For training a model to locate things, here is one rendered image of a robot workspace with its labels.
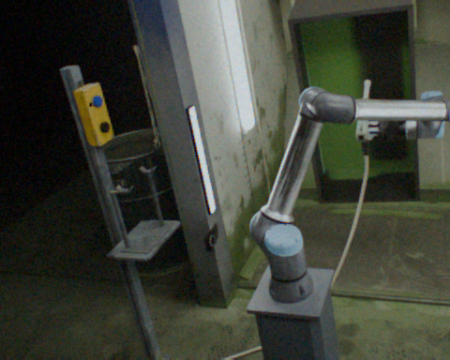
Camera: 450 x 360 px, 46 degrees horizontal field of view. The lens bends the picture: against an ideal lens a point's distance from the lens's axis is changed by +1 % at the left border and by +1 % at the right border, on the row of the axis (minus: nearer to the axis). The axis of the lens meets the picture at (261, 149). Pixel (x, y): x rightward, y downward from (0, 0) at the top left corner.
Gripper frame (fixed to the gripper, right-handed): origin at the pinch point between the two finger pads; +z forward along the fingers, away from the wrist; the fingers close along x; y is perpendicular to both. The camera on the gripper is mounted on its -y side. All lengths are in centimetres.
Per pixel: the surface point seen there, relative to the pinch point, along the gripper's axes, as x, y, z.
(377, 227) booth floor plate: 53, 129, -2
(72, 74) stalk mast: -30, -55, 116
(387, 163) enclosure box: 62, 77, -10
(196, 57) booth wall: 36, -23, 88
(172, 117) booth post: 6, -6, 97
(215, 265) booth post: -22, 82, 88
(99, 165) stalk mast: -42, -15, 115
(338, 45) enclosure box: 69, -7, 15
